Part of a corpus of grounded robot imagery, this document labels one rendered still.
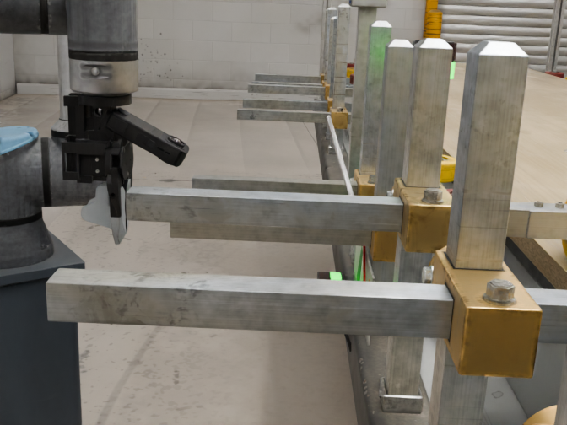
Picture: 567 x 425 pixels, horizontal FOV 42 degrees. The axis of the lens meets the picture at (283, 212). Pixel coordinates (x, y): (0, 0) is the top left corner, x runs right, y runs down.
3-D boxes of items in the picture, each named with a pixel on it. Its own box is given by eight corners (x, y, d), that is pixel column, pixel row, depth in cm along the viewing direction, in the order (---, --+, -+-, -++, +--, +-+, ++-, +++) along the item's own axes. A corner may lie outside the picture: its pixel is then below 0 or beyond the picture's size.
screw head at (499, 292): (487, 304, 48) (489, 287, 47) (479, 293, 50) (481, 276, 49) (519, 306, 48) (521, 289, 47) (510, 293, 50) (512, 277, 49)
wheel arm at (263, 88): (247, 94, 271) (247, 83, 270) (248, 94, 274) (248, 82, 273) (364, 99, 271) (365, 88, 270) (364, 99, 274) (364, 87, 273)
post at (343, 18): (329, 162, 231) (338, 3, 217) (329, 159, 234) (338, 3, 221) (341, 162, 231) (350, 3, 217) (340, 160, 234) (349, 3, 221)
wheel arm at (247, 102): (242, 110, 248) (242, 97, 247) (243, 109, 251) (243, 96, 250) (371, 115, 247) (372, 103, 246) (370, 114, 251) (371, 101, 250)
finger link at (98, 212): (85, 241, 105) (83, 179, 102) (126, 244, 105) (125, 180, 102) (78, 249, 102) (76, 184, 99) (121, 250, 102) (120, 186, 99)
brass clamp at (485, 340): (450, 376, 49) (457, 306, 47) (417, 298, 62) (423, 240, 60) (542, 380, 49) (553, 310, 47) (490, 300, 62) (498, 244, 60)
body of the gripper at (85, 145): (78, 172, 106) (75, 88, 103) (137, 174, 106) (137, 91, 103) (62, 185, 99) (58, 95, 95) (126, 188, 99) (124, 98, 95)
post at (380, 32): (352, 289, 135) (371, 20, 122) (351, 282, 139) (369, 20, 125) (371, 290, 135) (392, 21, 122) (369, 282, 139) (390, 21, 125)
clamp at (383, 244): (372, 261, 100) (375, 226, 98) (364, 232, 113) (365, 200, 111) (413, 263, 100) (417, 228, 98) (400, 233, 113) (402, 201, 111)
